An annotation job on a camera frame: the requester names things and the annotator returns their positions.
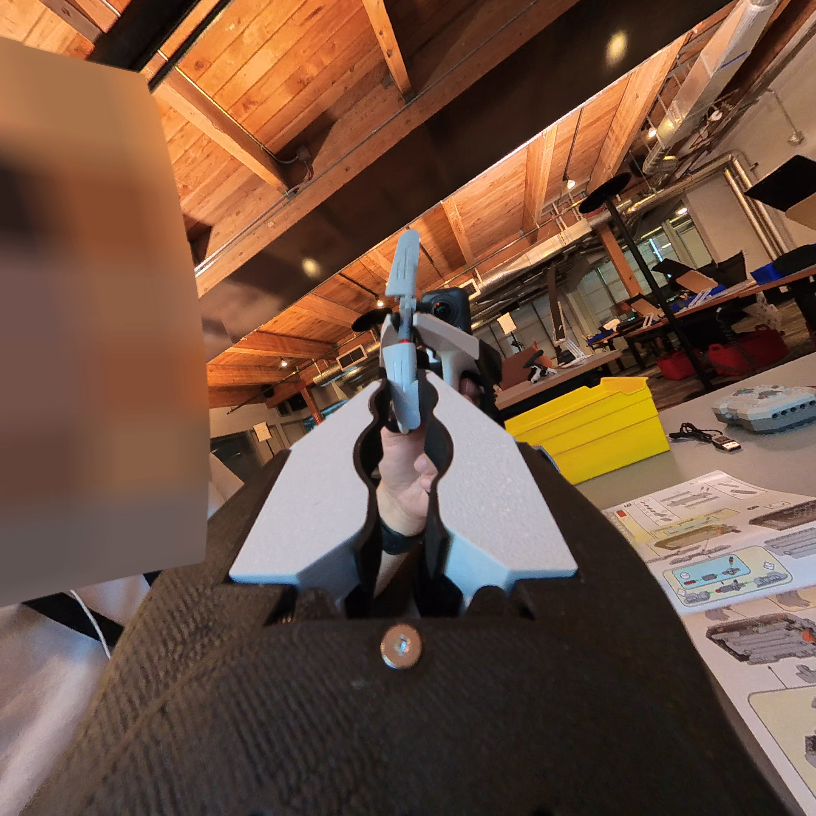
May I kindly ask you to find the thin white cord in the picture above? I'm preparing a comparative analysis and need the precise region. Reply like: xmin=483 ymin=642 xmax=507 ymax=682
xmin=67 ymin=589 xmax=112 ymax=657

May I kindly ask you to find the black usb cable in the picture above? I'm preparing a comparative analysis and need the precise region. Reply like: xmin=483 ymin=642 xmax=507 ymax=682
xmin=669 ymin=422 xmax=743 ymax=455

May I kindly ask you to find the black harness strap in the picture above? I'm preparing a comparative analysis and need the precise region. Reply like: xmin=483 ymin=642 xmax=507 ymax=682
xmin=22 ymin=589 xmax=125 ymax=648

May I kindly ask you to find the brown office chair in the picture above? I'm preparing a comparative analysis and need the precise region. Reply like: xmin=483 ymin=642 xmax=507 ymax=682
xmin=501 ymin=349 xmax=555 ymax=391

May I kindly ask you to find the person's white t-shirt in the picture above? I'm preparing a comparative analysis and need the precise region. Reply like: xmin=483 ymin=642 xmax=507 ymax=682
xmin=0 ymin=574 xmax=154 ymax=816

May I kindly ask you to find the open white instruction booklet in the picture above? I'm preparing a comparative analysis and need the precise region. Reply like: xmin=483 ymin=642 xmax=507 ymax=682
xmin=602 ymin=470 xmax=816 ymax=804

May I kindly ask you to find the yellow plastic bin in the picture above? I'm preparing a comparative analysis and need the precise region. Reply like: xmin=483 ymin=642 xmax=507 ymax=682
xmin=504 ymin=376 xmax=672 ymax=487

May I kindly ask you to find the black wristband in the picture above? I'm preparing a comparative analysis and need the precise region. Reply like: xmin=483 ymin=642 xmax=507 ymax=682
xmin=380 ymin=521 xmax=426 ymax=555

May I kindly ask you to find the person's left hand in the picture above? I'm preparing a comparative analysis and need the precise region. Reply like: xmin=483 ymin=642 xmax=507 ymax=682
xmin=379 ymin=424 xmax=442 ymax=536

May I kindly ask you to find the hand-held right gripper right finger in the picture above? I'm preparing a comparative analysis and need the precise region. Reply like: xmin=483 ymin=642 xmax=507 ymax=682
xmin=417 ymin=371 xmax=580 ymax=617

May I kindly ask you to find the grey brick robot chassis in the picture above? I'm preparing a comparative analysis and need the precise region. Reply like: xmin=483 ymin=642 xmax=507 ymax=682
xmin=712 ymin=384 xmax=816 ymax=434

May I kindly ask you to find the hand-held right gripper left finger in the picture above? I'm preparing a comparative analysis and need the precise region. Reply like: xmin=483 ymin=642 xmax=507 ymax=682
xmin=228 ymin=377 xmax=391 ymax=617

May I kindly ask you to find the wooden work table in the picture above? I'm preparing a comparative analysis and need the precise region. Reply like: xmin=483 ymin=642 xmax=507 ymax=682
xmin=586 ymin=264 xmax=816 ymax=358
xmin=496 ymin=349 xmax=622 ymax=410

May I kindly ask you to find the silver air duct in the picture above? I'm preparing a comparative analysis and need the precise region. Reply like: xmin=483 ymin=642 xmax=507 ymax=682
xmin=640 ymin=0 xmax=782 ymax=176

